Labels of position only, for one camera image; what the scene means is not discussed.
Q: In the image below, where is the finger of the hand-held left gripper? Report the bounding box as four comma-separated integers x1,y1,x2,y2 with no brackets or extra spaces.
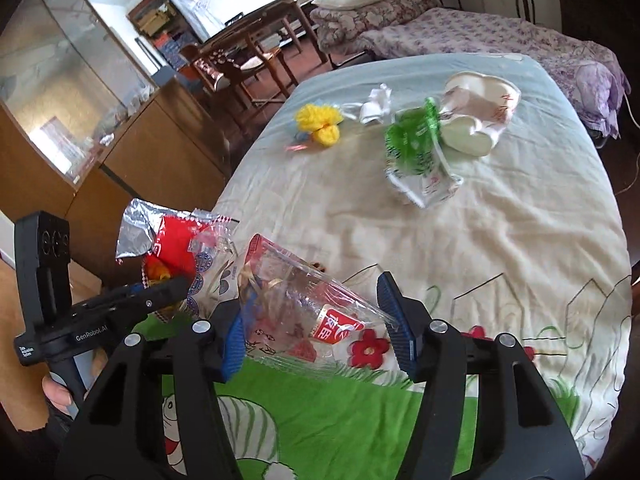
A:
102,282,151,297
100,275,191,322

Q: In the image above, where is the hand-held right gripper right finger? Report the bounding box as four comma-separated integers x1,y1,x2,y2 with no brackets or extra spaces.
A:
376,271,586,480

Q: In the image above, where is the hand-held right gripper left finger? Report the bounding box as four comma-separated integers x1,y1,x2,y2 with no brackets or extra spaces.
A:
57,296,251,480

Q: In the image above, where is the red and silver snack wrapper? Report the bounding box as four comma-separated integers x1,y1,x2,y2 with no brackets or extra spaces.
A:
116,198,241,321

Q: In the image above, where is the clear red-printed plastic bag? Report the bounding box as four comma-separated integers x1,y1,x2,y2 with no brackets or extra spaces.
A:
237,233,401,376

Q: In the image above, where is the white tissue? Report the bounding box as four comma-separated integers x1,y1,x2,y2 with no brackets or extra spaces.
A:
357,84,394,124

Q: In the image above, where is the person's left forearm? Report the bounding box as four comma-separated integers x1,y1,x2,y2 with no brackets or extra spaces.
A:
10,405,76,480

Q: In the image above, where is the person's left hand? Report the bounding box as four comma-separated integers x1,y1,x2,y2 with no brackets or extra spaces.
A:
41,374,77,418

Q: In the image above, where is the wooden cabinet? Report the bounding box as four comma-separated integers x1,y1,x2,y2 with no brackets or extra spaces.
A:
0,77,231,311

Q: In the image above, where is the green plastic wrapper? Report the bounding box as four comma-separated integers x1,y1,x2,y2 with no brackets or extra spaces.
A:
384,97,446,173

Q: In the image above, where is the yellow pompom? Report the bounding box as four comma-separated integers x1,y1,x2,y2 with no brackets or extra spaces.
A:
311,124,342,148
295,103,346,133

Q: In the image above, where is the glass display case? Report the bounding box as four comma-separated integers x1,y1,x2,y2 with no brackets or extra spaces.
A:
0,0,161,186

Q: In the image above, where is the wooden chair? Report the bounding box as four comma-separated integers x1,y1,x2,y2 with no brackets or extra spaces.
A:
180,42,296,126

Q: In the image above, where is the cluttered bookshelf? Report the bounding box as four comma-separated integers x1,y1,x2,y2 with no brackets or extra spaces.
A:
127,0,201,68

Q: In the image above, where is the purple floral bed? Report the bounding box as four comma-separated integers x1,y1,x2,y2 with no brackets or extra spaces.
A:
360,7,632,138

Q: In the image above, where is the wooden table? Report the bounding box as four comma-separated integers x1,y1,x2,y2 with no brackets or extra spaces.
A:
200,0,331,68

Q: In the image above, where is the folded floral quilt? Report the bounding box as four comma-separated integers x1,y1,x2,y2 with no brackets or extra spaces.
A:
310,0,441,56

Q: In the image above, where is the white cable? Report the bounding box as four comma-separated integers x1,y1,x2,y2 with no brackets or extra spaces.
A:
615,90,640,196

